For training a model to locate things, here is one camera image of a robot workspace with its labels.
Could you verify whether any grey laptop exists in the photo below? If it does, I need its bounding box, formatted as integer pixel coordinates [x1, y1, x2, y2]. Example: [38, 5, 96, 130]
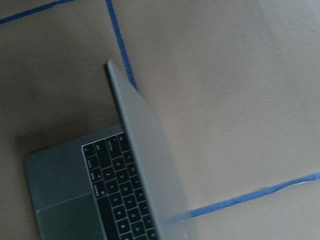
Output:
[24, 60, 199, 240]

